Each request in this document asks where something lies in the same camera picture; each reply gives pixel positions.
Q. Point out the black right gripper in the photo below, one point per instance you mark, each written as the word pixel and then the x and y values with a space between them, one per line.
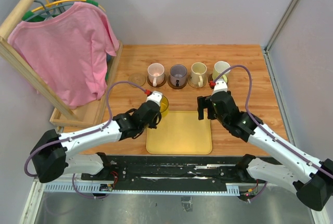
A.
pixel 204 102

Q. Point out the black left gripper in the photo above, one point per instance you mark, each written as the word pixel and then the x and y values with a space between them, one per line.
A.
pixel 153 124

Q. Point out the yellow glass mug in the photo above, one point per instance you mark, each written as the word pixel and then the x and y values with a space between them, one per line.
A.
pixel 164 107

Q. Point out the brown ceramic coaster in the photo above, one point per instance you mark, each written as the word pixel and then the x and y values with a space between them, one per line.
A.
pixel 210 80
pixel 158 85
pixel 176 87

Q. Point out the woven rattan coaster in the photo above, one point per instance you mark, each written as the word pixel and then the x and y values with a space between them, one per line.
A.
pixel 137 79
pixel 199 85

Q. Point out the cream ceramic mug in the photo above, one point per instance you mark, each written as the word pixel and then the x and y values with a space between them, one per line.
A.
pixel 198 72

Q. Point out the purple glass mug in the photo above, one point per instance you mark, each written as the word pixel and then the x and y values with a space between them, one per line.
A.
pixel 178 74

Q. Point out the pink ceramic mug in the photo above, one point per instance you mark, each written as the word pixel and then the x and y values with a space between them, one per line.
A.
pixel 156 73

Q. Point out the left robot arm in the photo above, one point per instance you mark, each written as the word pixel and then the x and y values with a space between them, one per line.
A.
pixel 57 154

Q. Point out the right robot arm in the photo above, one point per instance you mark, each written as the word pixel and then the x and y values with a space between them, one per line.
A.
pixel 315 193

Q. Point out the yellow plastic tray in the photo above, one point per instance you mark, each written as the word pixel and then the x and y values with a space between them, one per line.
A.
pixel 180 133

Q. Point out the wooden clothes rack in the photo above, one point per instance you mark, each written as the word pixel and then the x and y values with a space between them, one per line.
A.
pixel 82 117

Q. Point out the teal garment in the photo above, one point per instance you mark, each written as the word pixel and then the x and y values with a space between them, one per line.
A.
pixel 110 58

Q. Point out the pink t-shirt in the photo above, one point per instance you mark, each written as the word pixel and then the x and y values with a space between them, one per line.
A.
pixel 69 52

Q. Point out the grey-blue clothes hanger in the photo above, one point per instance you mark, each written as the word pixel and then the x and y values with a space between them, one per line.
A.
pixel 50 11

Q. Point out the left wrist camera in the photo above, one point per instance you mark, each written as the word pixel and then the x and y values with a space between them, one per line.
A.
pixel 155 97

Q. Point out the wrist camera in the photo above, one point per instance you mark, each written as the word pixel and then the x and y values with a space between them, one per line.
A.
pixel 155 97
pixel 218 86

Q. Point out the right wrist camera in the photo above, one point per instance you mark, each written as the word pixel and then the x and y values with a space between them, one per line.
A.
pixel 218 86

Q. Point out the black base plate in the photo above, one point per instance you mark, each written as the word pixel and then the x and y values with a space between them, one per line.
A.
pixel 168 169

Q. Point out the grey slotted cable duct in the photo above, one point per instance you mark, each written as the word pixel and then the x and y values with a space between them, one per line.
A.
pixel 177 188

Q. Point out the aluminium corner post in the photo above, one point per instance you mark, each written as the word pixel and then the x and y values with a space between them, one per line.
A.
pixel 280 26

